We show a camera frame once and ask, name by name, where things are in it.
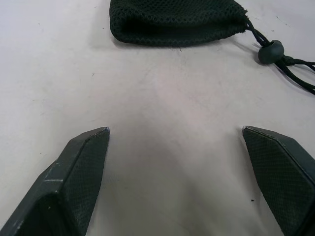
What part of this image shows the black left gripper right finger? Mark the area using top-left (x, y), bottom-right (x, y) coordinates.
top-left (242, 125), bottom-right (315, 236)

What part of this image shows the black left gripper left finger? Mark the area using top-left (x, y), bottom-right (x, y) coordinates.
top-left (0, 126), bottom-right (110, 236)

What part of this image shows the black drawstring cord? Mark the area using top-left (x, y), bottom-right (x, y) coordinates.
top-left (244, 20), bottom-right (315, 96)

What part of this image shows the black round cord lock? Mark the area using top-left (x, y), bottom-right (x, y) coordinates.
top-left (257, 40), bottom-right (284, 65)

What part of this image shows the dark green mesh pouch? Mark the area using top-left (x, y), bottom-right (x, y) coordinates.
top-left (109, 0), bottom-right (249, 48)

